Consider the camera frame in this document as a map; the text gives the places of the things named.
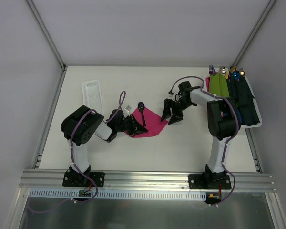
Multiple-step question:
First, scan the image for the right aluminium frame post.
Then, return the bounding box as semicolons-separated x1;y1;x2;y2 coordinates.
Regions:
230;0;277;67

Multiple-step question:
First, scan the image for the white slotted cable duct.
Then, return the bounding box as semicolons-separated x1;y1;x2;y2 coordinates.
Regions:
29;188;206;201

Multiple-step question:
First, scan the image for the small white utensil basket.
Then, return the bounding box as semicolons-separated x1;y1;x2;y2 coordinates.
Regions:
82;80;104;115

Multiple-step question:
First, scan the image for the dark navy rolled napkin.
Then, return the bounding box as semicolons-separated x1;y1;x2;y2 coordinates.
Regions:
228;77;260;126

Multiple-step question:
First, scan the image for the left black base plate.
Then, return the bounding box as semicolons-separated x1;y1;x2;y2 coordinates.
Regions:
62;170;105;187

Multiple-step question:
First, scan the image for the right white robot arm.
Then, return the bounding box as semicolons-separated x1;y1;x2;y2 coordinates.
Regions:
161;81;241;190

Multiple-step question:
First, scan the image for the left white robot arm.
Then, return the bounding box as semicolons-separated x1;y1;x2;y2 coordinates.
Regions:
61;105;148;187

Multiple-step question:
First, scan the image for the aluminium front rail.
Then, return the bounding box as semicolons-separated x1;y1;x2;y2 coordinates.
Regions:
19;169;276;193

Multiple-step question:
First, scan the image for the green rolled napkin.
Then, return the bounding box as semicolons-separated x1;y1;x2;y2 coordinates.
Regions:
209;73;230;98

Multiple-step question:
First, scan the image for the purple metallic spoon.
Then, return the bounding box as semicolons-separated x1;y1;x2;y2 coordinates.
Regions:
138;102;145;112

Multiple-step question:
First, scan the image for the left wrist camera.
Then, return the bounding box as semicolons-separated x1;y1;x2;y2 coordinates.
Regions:
125;105;132;113

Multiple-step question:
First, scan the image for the blue spoon in roll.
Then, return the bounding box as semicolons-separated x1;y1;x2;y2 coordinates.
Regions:
232;70;241;80

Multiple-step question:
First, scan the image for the purple fork in roll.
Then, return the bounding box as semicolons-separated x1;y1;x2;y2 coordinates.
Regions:
209;65;216;75

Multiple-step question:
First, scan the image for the large white storage basket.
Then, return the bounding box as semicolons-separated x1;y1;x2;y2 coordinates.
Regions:
203;73;263;130

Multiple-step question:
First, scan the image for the silver spoon in roll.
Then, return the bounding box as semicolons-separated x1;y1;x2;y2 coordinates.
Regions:
219;66;229;79

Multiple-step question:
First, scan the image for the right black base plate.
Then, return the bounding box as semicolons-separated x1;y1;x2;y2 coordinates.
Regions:
188;174;232;190

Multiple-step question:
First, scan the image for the black fork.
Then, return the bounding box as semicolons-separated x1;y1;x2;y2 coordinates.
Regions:
140;111;146;127

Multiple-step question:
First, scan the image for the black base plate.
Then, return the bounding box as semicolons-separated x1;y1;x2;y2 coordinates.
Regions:
188;174;232;190
62;170;105;187

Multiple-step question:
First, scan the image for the left aluminium frame post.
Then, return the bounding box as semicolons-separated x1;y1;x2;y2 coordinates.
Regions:
25;0;66;70

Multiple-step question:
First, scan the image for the aluminium frame post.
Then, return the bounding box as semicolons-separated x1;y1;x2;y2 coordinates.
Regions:
25;0;66;70
230;0;277;67

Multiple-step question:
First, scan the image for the blue rolled napkin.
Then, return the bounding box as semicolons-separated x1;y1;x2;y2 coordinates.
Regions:
236;107;243;125

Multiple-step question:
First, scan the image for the magenta paper napkin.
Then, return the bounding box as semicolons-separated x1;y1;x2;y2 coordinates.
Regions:
125;108;168;138

